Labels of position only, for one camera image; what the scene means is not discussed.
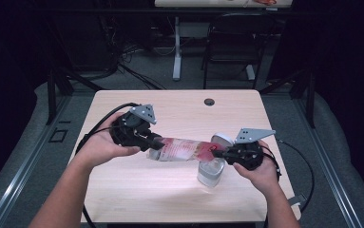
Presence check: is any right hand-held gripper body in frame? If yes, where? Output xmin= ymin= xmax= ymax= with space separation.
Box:
xmin=224 ymin=126 xmax=277 ymax=172

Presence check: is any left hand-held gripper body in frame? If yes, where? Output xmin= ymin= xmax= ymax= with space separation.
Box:
xmin=109 ymin=103 xmax=158 ymax=150

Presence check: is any clear container with white lid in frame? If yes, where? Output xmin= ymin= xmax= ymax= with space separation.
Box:
xmin=196 ymin=132 xmax=236 ymax=188

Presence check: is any white and red refill pouch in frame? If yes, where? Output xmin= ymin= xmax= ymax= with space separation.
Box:
xmin=146 ymin=136 xmax=227 ymax=162

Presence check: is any person's right hand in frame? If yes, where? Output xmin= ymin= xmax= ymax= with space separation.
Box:
xmin=232 ymin=140 xmax=282 ymax=198

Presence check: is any person's left hand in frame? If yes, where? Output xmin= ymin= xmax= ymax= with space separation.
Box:
xmin=74 ymin=111 xmax=143 ymax=169

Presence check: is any white desk foot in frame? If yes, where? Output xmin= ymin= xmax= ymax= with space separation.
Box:
xmin=244 ymin=64 xmax=257 ymax=81

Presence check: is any black metal stand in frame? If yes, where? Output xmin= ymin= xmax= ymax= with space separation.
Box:
xmin=258 ymin=66 xmax=317 ymax=129
xmin=44 ymin=65 xmax=105 ymax=126

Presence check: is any white desk leg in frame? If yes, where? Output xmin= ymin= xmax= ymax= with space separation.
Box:
xmin=172 ymin=16 xmax=183 ymax=82

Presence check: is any black folding chair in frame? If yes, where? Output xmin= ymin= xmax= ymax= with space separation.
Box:
xmin=201 ymin=12 xmax=278 ymax=90

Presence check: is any light wooden background desk top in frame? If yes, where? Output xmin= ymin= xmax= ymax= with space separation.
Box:
xmin=154 ymin=0 xmax=294 ymax=9

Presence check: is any left hand-held gripper black cable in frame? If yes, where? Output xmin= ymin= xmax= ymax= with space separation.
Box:
xmin=74 ymin=102 xmax=142 ymax=228

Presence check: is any hand-held gripper black cable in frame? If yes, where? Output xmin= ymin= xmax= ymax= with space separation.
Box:
xmin=74 ymin=102 xmax=142 ymax=228
xmin=260 ymin=139 xmax=316 ymax=214

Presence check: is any right hand-held gripper black cable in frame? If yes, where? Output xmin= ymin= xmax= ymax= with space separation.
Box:
xmin=260 ymin=139 xmax=316 ymax=214

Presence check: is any grey metal corner bracket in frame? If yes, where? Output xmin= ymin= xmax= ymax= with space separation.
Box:
xmin=288 ymin=193 xmax=308 ymax=207

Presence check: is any tangle of floor cables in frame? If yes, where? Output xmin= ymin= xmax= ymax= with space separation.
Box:
xmin=100 ymin=15 xmax=168 ymax=91

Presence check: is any aluminium floor rail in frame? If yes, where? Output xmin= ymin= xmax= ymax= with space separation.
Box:
xmin=0 ymin=94 xmax=73 ymax=228
xmin=292 ymin=97 xmax=364 ymax=228

